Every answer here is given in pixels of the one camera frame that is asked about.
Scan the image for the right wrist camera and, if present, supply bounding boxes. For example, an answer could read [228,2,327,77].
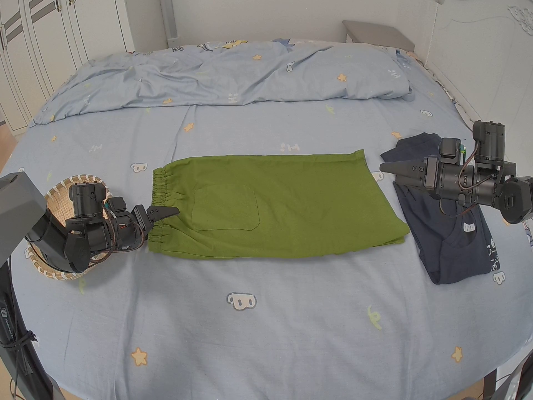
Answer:
[439,138,465,166]

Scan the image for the dark blue T-shirt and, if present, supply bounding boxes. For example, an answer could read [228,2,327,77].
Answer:
[380,132,502,286]

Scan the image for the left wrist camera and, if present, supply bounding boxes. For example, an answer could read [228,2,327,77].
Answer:
[107,197,128,223]

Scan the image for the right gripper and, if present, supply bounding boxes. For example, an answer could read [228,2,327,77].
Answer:
[424,157,478,202]

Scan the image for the round woven basket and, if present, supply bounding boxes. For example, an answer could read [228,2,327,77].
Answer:
[26,174,117,282]

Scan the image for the white wardrobe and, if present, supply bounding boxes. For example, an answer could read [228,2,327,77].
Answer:
[0,0,136,134]

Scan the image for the green shorts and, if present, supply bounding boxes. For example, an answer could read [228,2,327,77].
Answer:
[148,149,411,261]

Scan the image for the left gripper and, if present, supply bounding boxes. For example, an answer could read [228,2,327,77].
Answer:
[106,205,154,251]

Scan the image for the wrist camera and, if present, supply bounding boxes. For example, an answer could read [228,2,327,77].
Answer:
[439,138,465,166]
[107,197,128,223]

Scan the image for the pale blue quilt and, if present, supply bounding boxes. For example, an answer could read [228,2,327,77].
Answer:
[30,38,417,128]

